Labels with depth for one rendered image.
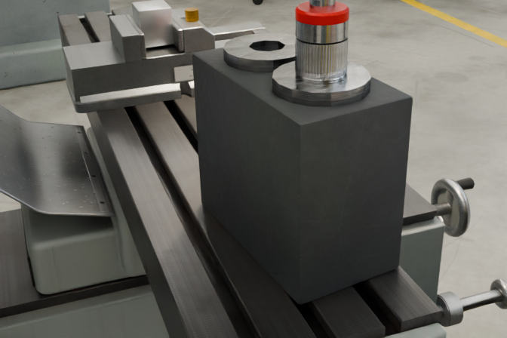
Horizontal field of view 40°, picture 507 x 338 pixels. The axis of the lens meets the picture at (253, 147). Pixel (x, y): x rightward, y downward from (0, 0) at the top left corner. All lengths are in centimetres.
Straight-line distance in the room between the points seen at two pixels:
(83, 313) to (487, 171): 218
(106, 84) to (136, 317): 36
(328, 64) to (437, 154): 248
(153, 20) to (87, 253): 38
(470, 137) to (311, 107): 268
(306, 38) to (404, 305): 26
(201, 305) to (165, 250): 10
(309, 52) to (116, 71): 54
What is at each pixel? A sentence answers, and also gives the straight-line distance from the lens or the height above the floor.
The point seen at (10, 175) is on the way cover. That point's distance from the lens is 100.
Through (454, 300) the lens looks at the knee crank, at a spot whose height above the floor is 54.
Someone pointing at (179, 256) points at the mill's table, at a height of 94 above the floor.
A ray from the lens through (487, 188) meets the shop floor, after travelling 287.
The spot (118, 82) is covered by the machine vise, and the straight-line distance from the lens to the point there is 112.
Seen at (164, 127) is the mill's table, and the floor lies 94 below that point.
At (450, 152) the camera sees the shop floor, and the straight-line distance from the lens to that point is 312.
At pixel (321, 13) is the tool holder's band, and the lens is 61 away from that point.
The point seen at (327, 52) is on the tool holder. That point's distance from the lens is 62.
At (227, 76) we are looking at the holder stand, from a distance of 69.
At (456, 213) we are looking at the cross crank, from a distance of 142.
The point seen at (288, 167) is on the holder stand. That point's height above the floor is 108.
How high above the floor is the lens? 136
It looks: 26 degrees down
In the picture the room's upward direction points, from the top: 1 degrees counter-clockwise
